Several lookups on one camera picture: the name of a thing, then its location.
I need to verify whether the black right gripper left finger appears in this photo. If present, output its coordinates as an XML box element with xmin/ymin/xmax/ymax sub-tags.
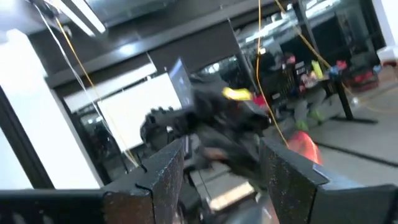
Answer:
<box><xmin>104</xmin><ymin>139</ymin><xmax>186</xmax><ymax>224</ymax></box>

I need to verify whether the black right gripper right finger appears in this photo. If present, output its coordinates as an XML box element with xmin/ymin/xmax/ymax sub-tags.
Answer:
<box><xmin>259</xmin><ymin>136</ymin><xmax>329</xmax><ymax>224</ymax></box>

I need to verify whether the white board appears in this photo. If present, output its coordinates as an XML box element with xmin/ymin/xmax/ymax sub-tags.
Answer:
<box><xmin>98</xmin><ymin>72</ymin><xmax>183</xmax><ymax>152</ymax></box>

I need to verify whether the cluttered black table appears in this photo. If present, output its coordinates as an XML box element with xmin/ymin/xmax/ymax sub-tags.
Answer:
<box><xmin>264</xmin><ymin>52</ymin><xmax>386</xmax><ymax>125</ymax></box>

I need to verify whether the computer monitor with lit screen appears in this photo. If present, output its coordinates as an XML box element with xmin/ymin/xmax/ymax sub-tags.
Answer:
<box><xmin>166</xmin><ymin>57</ymin><xmax>197</xmax><ymax>111</ymax></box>

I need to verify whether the yellow green bottle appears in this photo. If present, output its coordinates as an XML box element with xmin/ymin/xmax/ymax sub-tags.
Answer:
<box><xmin>312</xmin><ymin>60</ymin><xmax>325</xmax><ymax>80</ymax></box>

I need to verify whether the red box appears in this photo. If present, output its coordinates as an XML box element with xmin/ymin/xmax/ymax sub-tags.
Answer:
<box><xmin>351</xmin><ymin>70</ymin><xmax>379</xmax><ymax>91</ymax></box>

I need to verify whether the white ceiling light fixture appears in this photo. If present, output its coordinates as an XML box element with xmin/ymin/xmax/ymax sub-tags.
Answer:
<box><xmin>58</xmin><ymin>0</ymin><xmax>108</xmax><ymax>38</ymax></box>

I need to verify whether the yellow cable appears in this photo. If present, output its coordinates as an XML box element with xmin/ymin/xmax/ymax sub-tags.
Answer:
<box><xmin>255</xmin><ymin>0</ymin><xmax>290</xmax><ymax>149</ymax></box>
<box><xmin>274</xmin><ymin>0</ymin><xmax>398</xmax><ymax>114</ymax></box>
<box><xmin>55</xmin><ymin>17</ymin><xmax>139</xmax><ymax>167</ymax></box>

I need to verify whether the thin white cable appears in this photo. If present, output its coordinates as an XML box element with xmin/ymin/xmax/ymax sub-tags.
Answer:
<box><xmin>32</xmin><ymin>2</ymin><xmax>139</xmax><ymax>167</ymax></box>

